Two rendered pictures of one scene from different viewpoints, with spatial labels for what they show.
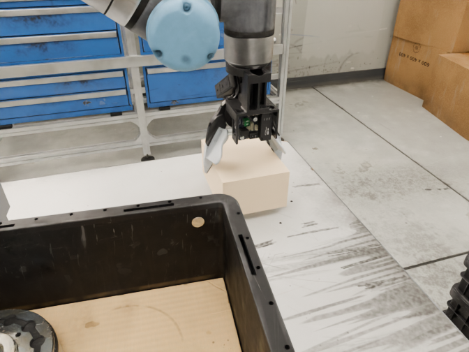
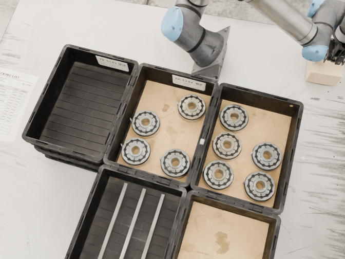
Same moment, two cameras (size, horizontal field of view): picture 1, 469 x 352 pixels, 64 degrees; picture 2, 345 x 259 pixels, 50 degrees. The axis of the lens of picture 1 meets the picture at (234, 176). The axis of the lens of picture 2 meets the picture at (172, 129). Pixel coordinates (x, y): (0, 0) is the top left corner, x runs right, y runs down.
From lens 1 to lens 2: 1.03 m
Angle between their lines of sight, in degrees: 41
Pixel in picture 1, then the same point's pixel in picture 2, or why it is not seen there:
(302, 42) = not seen: outside the picture
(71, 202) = (247, 42)
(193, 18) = (317, 55)
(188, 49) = (312, 58)
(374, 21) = not seen: outside the picture
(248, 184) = (322, 75)
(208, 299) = (285, 121)
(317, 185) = not seen: outside the picture
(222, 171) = (313, 65)
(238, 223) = (300, 114)
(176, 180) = (294, 47)
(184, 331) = (275, 127)
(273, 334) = (293, 143)
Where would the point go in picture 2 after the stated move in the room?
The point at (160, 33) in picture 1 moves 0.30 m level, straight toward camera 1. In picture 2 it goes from (305, 54) to (285, 137)
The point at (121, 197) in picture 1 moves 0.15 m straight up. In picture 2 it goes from (267, 48) to (275, 26)
